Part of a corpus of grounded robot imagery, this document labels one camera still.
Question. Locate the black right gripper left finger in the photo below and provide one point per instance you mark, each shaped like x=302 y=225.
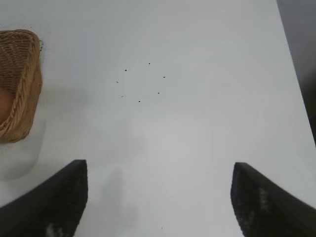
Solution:
x=49 y=205

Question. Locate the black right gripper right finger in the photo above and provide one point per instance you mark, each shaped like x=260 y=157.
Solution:
x=271 y=212

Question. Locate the tan woven wicker basket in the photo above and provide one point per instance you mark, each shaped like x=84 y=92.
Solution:
x=24 y=74

